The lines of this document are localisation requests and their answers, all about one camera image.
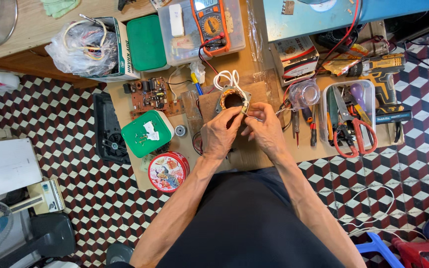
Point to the small brown work board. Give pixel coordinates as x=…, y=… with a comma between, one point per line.
x=253, y=156

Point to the person's left hand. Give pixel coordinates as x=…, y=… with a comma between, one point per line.
x=218, y=137

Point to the red plastic stool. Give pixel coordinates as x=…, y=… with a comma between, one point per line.
x=423, y=249

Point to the green and white carton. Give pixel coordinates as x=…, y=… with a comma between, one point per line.
x=125, y=56

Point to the large cardboard sheet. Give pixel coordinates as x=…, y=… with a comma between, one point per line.
x=184, y=143

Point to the beige fan control panel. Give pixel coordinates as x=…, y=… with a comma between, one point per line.
x=47, y=195

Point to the plain green lid container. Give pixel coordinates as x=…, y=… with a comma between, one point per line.
x=146, y=43

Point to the red round tin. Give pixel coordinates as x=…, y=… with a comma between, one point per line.
x=168, y=172

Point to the orange digital multimeter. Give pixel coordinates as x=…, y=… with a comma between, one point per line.
x=210, y=26

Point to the slim red tipped screwdriver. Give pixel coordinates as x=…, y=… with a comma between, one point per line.
x=296, y=126

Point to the wooden table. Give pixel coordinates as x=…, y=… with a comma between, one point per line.
x=32, y=33

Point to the white flat board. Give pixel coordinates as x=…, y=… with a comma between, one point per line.
x=6, y=167

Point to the red multimeter lead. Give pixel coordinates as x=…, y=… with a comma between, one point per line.
x=343, y=37

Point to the white crumpled tissue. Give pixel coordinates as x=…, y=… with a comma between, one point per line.
x=197, y=70

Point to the small metal bearing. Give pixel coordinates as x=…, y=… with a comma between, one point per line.
x=180, y=130

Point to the clear plastic tool tray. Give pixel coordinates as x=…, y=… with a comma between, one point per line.
x=369, y=96

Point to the blue and yellow pen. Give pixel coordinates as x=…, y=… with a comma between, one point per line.
x=197, y=85

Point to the green cloth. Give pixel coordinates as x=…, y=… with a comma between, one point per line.
x=60, y=7

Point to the white rectangular plastic block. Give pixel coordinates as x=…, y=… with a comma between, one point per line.
x=176, y=20

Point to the black fan housing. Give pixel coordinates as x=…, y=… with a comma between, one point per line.
x=108, y=126

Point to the person's black shorts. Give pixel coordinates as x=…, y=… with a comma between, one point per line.
x=244, y=223

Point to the blue metal table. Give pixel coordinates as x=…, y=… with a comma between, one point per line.
x=385, y=15

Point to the yellow snack packet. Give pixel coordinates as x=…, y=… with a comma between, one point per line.
x=343, y=61

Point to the white and red cardboard box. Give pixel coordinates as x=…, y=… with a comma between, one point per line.
x=296, y=56

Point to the clear plastic storage box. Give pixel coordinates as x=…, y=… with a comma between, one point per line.
x=237, y=29

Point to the clear plastic jar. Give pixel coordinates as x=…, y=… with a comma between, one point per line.
x=304, y=93

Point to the brown circuit board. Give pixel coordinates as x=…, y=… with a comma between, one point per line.
x=151, y=96

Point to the blue plastic stool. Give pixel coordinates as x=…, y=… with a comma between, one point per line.
x=380, y=249

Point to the red and black screwdriver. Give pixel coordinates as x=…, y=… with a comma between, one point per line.
x=312, y=128

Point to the person's right hand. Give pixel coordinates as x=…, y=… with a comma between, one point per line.
x=270, y=137

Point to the green lid container with screws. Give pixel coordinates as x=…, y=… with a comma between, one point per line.
x=162, y=132

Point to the clear plastic wrap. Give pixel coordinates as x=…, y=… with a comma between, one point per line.
x=255, y=33

